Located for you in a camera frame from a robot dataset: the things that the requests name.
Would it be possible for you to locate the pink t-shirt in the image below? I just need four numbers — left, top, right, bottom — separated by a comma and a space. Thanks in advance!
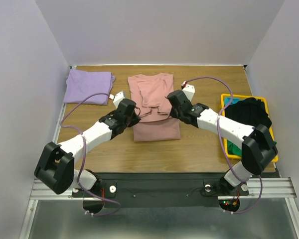
128, 73, 180, 142

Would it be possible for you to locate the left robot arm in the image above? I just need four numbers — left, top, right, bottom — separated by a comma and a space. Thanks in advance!
34, 99, 140, 196

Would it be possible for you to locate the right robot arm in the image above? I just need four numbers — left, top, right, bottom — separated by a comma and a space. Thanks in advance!
167, 90, 278, 194

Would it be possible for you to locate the yellow plastic bin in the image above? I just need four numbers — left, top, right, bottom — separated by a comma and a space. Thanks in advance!
220, 93, 279, 162

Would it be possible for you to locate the teal cloth in bin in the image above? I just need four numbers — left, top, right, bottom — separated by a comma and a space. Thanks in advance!
224, 97, 240, 105

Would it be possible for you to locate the folded purple t-shirt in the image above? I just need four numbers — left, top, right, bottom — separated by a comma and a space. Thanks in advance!
63, 69, 116, 105

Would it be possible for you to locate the green t-shirt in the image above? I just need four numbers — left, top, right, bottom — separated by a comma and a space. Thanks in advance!
227, 141, 242, 157

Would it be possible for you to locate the black t-shirt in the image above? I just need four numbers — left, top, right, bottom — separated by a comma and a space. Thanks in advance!
225, 97, 272, 128

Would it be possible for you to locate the left silver knob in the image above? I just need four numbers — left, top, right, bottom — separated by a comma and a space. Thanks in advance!
109, 185, 117, 193

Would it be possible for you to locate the silver knob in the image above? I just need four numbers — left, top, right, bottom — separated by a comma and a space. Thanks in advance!
109, 185, 117, 193
204, 184, 212, 193

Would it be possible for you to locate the right silver knob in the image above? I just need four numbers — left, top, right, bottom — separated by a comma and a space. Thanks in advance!
204, 184, 212, 193

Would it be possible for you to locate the electronics board with leds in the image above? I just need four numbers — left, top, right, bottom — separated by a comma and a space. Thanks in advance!
218, 195, 240, 212

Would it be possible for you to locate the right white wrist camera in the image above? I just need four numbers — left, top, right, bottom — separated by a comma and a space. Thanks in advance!
181, 81, 195, 101

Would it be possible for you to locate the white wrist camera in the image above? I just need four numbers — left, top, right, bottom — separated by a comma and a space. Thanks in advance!
109, 91, 126, 108
181, 81, 195, 101

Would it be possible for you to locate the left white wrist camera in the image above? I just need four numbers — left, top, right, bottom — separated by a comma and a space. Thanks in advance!
109, 91, 126, 108

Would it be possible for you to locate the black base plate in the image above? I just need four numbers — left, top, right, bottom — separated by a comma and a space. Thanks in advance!
72, 171, 250, 209

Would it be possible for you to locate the aluminium frame rail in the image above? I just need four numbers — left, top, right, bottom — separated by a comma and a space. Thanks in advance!
17, 64, 73, 239

